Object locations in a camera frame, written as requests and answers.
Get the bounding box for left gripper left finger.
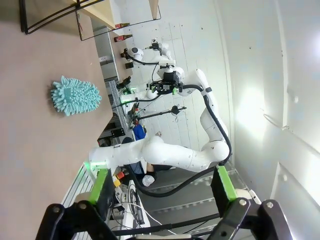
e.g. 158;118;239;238
36;168;118;240

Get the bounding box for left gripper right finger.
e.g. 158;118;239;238
210;165;295;240

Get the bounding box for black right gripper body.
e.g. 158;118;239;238
153;71;183;91

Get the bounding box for teal chenille duster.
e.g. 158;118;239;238
49;74;103;117

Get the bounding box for red emergency stop button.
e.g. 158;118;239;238
112;172;125;187

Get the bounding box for green lit device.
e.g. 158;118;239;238
120;86;138;104

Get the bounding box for aluminium profile rack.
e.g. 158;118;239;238
104;77;132;131

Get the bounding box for person in blue top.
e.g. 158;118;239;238
122;124;157;181

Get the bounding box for white plastic bag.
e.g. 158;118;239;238
141;174;155;188

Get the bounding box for black box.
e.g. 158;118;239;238
109;128;125;138

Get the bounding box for large white side table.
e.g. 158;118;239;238
91;24;121;81

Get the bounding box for light wooden shelf board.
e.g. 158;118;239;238
148;0;161;21
79;0;116;29

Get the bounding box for right wooden two-tier shelf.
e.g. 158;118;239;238
24;0;163;42

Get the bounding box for wooden two-tier shelf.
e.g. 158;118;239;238
19;0;28;35
24;0;163;42

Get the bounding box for left wooden two-tier shelf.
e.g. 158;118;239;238
19;0;28;35

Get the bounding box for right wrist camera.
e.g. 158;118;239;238
158;59;176;71

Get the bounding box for black camera boom stand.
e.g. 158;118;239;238
136;105;187;120

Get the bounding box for black corrugated cable hose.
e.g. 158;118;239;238
127;84;233;198

